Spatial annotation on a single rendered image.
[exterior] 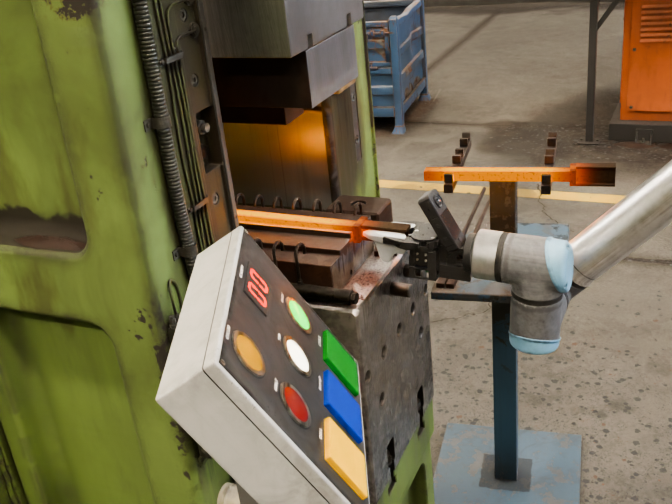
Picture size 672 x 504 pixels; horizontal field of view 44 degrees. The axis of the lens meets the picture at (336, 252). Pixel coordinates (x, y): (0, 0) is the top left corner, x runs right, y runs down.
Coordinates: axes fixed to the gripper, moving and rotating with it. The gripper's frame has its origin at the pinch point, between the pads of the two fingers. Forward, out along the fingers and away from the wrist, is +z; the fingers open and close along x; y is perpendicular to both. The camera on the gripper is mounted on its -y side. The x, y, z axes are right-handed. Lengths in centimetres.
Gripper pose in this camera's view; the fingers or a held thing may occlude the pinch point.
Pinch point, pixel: (371, 228)
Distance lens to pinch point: 156.2
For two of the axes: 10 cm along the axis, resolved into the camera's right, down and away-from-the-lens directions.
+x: 4.0, -4.3, 8.1
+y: 0.6, 8.9, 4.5
